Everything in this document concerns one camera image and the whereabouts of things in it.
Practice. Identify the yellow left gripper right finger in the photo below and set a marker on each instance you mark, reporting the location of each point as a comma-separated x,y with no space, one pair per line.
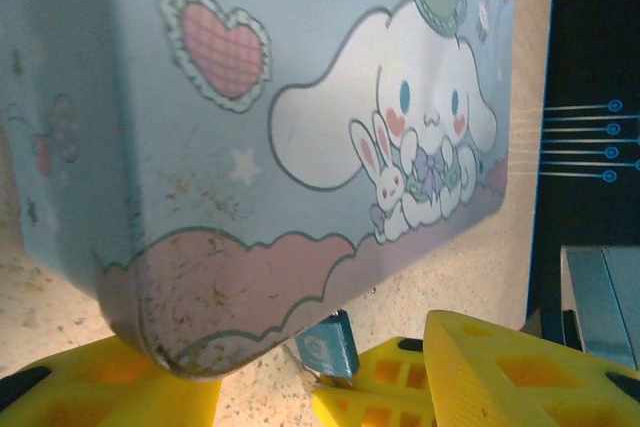
525,382

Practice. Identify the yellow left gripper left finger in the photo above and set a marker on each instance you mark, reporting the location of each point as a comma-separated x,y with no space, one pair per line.
100,392

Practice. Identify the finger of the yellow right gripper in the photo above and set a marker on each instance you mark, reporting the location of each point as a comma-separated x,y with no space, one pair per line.
380,412
395,367

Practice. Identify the small blue tag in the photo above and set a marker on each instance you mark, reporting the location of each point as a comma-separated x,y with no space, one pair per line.
327,347

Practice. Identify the light blue zip pouch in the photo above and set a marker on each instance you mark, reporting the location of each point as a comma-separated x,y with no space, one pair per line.
250,147

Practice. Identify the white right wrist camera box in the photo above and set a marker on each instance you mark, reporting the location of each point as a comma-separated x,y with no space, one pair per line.
600,297

